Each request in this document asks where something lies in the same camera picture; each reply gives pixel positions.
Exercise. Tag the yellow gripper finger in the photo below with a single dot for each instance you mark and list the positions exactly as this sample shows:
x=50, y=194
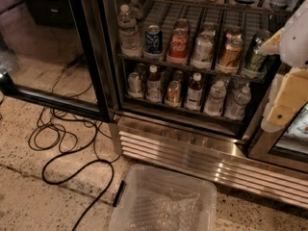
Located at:
x=272, y=45
x=288, y=94

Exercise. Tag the dark drink bottle white cap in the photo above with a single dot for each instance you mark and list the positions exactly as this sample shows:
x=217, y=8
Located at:
x=154, y=85

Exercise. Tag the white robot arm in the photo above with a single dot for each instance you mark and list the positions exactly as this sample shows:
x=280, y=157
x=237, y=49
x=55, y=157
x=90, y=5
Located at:
x=294, y=42

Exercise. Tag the clear water bottle right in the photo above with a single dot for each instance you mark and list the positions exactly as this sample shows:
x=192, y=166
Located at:
x=237, y=103

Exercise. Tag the clear water bottle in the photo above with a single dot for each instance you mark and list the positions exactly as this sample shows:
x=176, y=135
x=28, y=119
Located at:
x=214, y=102
x=237, y=103

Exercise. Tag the clear water bottle bottom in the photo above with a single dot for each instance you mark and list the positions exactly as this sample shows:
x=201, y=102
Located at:
x=214, y=102

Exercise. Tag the stainless steel fridge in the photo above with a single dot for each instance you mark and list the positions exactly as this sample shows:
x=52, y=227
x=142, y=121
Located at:
x=235, y=153

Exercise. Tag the orange can bottom shelf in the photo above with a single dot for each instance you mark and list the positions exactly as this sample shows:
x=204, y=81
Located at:
x=173, y=96

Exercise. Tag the clear water bottle middle shelf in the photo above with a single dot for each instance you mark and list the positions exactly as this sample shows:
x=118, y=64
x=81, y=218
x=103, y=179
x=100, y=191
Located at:
x=128, y=32

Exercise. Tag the glass fridge door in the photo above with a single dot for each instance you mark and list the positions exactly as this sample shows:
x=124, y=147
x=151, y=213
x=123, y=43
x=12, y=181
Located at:
x=47, y=56

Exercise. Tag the green soda can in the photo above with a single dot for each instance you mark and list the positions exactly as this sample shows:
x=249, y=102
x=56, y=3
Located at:
x=255, y=60

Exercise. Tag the gold soda can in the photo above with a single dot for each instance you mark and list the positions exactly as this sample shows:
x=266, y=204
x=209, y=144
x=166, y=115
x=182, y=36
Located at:
x=229, y=58

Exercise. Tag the silver white soda can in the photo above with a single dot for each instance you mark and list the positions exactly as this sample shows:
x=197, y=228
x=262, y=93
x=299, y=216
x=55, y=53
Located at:
x=202, y=54

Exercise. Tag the red coca cola can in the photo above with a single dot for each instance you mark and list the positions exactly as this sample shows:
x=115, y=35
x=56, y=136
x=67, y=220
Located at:
x=178, y=47

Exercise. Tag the blue pepsi can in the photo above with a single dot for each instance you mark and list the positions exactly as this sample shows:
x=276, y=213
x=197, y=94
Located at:
x=153, y=40

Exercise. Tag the clear plastic bin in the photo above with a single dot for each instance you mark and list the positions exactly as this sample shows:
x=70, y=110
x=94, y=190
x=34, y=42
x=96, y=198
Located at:
x=137, y=174

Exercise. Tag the bubble wrap sheet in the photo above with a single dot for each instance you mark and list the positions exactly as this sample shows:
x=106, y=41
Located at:
x=159, y=208

